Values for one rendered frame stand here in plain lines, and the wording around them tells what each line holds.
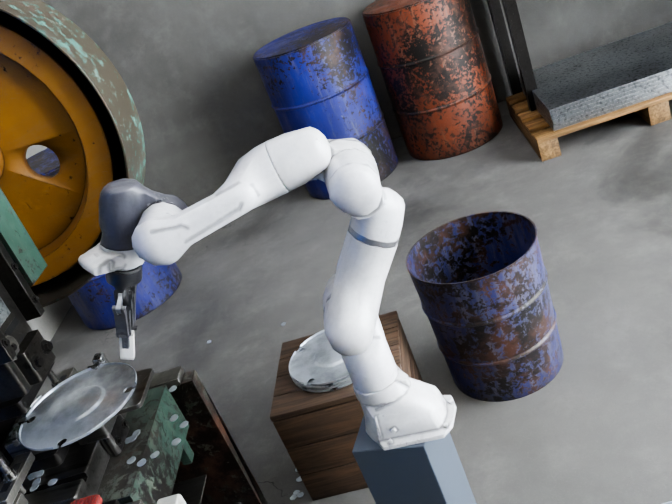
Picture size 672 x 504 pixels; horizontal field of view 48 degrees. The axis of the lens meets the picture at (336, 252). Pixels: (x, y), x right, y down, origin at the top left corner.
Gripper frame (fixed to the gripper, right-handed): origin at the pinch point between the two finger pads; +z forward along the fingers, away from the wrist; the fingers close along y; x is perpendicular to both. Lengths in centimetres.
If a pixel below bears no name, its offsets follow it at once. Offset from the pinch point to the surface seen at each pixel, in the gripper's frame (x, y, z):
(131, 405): -2.0, -6.6, 11.5
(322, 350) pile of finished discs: -46, 54, 34
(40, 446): 16.8, -11.7, 20.0
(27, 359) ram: 20.4, -4.5, 2.3
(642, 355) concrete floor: -147, 56, 30
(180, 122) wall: 44, 331, 53
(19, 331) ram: 24.5, 2.7, 0.1
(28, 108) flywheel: 30, 36, -41
